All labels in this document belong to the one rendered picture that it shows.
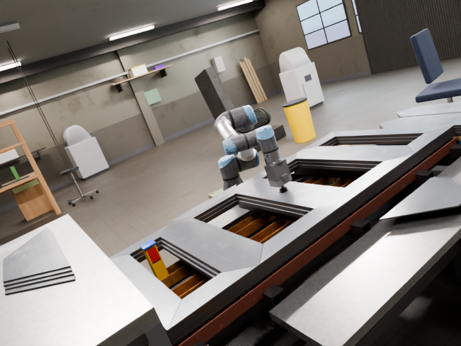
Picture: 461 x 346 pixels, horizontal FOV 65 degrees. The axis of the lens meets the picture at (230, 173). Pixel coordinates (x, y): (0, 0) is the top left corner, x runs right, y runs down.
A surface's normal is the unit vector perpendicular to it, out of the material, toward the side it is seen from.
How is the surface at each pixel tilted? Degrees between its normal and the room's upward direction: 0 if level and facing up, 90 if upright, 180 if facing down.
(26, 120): 90
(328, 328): 0
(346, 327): 0
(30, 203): 90
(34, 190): 90
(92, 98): 90
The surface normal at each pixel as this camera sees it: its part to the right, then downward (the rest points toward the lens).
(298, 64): 0.30, -0.18
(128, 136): 0.50, 0.07
